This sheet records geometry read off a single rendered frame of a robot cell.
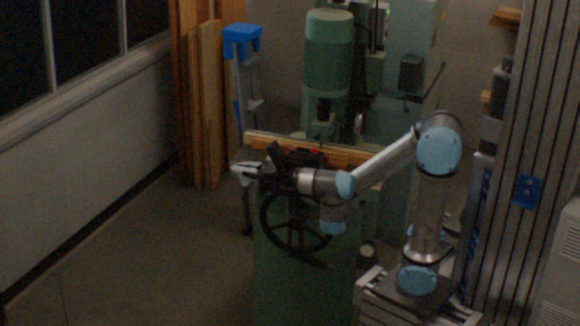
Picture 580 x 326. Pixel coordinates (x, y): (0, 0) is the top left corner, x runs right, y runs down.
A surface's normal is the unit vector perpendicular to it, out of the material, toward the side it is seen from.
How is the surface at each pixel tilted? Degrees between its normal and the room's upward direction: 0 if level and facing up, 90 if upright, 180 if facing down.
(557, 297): 90
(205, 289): 0
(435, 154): 82
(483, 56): 90
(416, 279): 98
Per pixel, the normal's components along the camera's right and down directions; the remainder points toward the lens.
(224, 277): 0.05, -0.88
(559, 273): -0.61, 0.35
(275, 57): -0.38, 0.42
